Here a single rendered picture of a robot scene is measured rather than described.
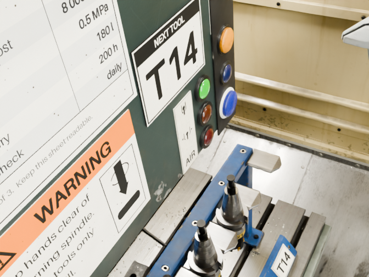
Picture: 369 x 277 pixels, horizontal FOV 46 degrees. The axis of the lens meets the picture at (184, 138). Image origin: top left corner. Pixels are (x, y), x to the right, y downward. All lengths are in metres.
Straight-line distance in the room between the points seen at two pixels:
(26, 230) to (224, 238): 0.59
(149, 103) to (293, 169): 1.17
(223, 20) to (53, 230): 0.25
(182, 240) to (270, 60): 0.70
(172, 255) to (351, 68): 0.74
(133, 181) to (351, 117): 1.07
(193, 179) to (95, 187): 1.04
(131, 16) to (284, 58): 1.04
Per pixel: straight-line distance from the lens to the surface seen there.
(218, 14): 0.42
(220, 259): 0.80
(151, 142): 0.37
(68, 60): 0.26
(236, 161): 0.94
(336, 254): 1.41
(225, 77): 0.46
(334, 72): 1.29
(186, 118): 0.41
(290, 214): 1.27
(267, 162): 0.96
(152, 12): 0.33
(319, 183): 1.46
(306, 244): 1.21
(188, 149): 0.43
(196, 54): 0.39
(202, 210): 0.86
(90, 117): 0.29
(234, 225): 0.84
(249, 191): 0.90
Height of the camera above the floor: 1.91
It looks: 43 degrees down
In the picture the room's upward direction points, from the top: 8 degrees counter-clockwise
